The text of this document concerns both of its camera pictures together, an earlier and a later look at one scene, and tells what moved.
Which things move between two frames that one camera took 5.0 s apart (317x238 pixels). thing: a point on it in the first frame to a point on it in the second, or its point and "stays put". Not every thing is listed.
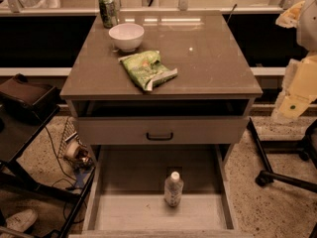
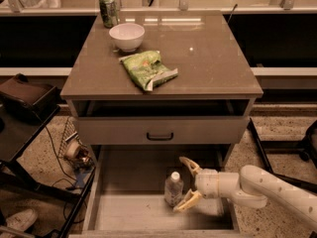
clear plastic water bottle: x=173 y=189 stays put
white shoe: x=22 y=220 stays put
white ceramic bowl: x=127 y=36 stays put
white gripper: x=308 y=25 to x=207 y=180
